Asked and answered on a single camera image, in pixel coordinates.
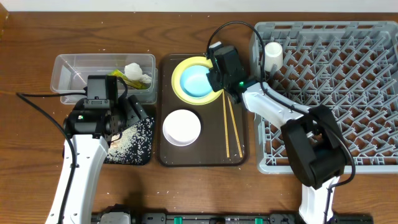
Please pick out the white bowl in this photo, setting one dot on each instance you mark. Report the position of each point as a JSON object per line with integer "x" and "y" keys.
{"x": 181, "y": 127}

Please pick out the grey dishwasher rack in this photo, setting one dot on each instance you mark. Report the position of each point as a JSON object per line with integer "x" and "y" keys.
{"x": 350, "y": 67}

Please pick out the spilled white rice pile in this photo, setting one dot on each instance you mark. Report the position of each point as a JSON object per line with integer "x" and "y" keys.
{"x": 132, "y": 143}

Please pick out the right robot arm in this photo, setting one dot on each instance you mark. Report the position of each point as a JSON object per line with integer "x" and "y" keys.
{"x": 313, "y": 141}

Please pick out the white cup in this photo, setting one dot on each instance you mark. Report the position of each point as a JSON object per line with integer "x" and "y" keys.
{"x": 273, "y": 56}

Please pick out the right wooden chopstick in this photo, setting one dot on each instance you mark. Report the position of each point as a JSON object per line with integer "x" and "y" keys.
{"x": 235, "y": 129}

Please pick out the dark brown serving tray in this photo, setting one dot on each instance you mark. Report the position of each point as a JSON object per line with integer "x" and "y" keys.
{"x": 210, "y": 148}

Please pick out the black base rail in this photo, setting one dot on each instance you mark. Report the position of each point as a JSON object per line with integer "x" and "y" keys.
{"x": 122, "y": 214}

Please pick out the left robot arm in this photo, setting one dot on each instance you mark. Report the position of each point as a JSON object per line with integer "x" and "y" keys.
{"x": 83, "y": 159}

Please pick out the white tissue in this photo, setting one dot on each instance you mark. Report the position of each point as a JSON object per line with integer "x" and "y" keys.
{"x": 134, "y": 73}

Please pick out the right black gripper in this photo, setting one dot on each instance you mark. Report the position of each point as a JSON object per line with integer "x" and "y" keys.
{"x": 212, "y": 78}

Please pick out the light blue bowl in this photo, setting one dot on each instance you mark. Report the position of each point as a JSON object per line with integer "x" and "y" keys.
{"x": 194, "y": 81}

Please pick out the yellow-green plate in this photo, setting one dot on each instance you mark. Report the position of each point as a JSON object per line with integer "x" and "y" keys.
{"x": 176, "y": 75}

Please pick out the black plastic tray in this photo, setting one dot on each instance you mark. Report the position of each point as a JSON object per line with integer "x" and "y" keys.
{"x": 136, "y": 146}

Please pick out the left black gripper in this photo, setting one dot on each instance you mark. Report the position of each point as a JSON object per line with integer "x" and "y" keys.
{"x": 130, "y": 112}

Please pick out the yellow green wrapper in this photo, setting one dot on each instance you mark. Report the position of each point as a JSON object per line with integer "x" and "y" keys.
{"x": 132, "y": 83}

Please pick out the clear plastic waste bin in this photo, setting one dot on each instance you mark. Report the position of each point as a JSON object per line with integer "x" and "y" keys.
{"x": 71, "y": 71}

